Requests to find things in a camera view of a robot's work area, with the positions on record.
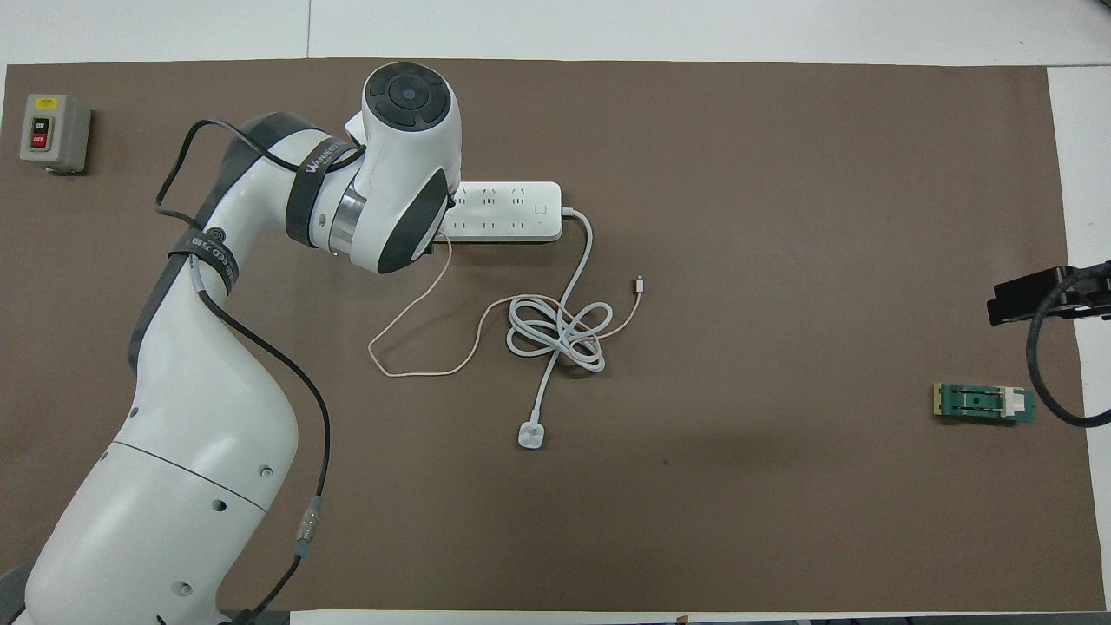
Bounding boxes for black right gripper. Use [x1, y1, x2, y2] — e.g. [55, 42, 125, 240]
[987, 260, 1111, 327]

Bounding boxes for pink charging cable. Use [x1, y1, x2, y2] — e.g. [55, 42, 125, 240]
[368, 234, 650, 378]

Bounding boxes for white power strip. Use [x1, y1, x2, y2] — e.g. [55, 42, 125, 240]
[443, 181, 563, 242]

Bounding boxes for brown table mat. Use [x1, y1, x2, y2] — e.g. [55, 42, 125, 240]
[0, 57, 1108, 613]

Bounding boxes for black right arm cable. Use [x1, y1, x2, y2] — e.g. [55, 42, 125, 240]
[1026, 260, 1111, 428]

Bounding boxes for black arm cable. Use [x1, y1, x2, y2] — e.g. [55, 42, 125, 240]
[154, 120, 365, 625]
[1026, 260, 1111, 428]

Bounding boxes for green knife switch yellow base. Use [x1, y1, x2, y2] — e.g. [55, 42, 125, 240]
[933, 382, 1036, 426]

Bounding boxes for white power cord with plug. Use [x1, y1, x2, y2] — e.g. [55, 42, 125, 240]
[506, 207, 608, 450]

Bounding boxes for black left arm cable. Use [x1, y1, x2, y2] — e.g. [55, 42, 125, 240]
[154, 120, 365, 625]

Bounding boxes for grey on off switch box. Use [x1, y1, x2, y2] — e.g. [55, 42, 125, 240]
[19, 94, 92, 174]

